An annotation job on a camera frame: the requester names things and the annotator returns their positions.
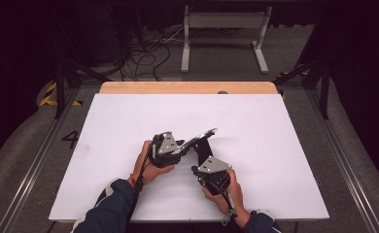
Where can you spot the person's left hand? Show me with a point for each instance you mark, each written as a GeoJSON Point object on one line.
{"type": "Point", "coordinates": [152, 173]}

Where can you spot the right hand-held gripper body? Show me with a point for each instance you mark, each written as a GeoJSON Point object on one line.
{"type": "Point", "coordinates": [214, 171]}

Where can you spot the white metal stand frame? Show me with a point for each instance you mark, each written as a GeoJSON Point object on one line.
{"type": "Point", "coordinates": [224, 20]}

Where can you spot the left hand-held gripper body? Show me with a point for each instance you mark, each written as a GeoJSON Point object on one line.
{"type": "Point", "coordinates": [165, 149]}

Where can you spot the aluminium floor rail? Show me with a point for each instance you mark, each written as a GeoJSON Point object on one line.
{"type": "Point", "coordinates": [35, 161]}
{"type": "Point", "coordinates": [346, 161]}

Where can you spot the black metal stand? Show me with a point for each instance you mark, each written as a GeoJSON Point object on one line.
{"type": "Point", "coordinates": [60, 87]}
{"type": "Point", "coordinates": [323, 90]}

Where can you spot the person's right hand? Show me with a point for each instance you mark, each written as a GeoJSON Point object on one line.
{"type": "Point", "coordinates": [236, 194]}

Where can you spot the white table cover sheet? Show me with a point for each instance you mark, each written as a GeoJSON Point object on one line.
{"type": "Point", "coordinates": [242, 129]}

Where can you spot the wooden table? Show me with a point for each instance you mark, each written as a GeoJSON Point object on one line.
{"type": "Point", "coordinates": [187, 87]}

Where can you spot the yellow black floor tape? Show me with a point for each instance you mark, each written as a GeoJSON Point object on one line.
{"type": "Point", "coordinates": [50, 97]}

